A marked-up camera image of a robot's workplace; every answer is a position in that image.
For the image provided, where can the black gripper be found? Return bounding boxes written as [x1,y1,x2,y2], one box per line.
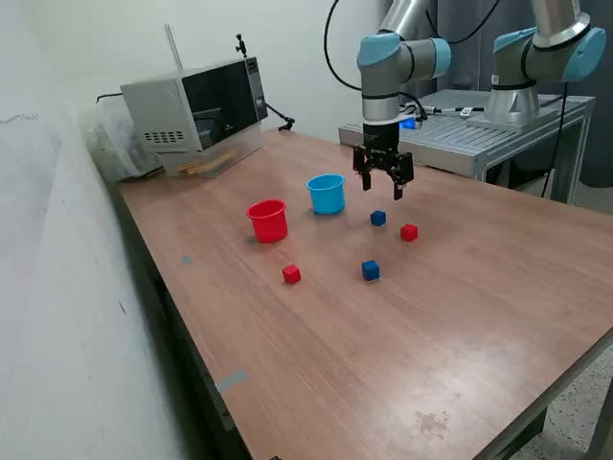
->
[352,119,416,202]

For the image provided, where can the long grey tape strip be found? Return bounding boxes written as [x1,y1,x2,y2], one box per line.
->
[215,368,249,395]

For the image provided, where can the wooden sticks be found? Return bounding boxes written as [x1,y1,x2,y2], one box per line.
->
[176,149,239,176]

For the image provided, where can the clear plastic box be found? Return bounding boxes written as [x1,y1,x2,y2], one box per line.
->
[155,122,264,179]

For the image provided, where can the red plastic cup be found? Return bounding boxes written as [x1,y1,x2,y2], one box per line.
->
[245,198,290,244]

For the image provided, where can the black hanging power cable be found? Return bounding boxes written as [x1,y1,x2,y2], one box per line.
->
[540,80,569,198]

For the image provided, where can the aluminium robot mounting table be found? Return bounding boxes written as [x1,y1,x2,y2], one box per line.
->
[338,88,598,205]

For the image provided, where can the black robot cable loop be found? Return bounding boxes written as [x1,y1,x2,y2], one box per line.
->
[323,0,364,92]

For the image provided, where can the white thin rod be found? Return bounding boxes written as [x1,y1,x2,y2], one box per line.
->
[165,22,185,71]

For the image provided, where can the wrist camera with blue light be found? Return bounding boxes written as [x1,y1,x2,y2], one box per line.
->
[397,113,428,132]

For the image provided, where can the black sagging overhead cable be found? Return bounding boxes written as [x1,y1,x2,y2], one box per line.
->
[424,0,500,45]

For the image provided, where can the blue plastic cup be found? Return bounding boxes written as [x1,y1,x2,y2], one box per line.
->
[306,173,347,217]

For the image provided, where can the clear plastic bag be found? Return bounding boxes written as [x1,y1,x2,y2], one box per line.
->
[79,93,164,184]

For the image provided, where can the silver microwave oven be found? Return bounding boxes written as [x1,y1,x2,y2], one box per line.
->
[119,56,269,155]

